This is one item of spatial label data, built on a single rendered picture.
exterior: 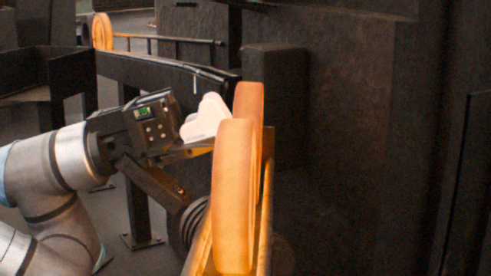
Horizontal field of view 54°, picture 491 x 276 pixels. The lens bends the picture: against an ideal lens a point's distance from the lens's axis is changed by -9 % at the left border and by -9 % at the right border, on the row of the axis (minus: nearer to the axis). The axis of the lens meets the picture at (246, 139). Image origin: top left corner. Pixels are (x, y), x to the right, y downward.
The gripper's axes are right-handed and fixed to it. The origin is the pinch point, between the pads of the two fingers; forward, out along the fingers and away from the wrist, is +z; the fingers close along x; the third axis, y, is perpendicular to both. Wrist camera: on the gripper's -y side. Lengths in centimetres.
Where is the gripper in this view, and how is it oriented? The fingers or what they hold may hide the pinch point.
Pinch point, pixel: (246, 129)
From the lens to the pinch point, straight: 65.9
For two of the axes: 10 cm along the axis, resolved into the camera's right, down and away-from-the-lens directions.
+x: 0.6, -3.2, 9.5
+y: -2.7, -9.2, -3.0
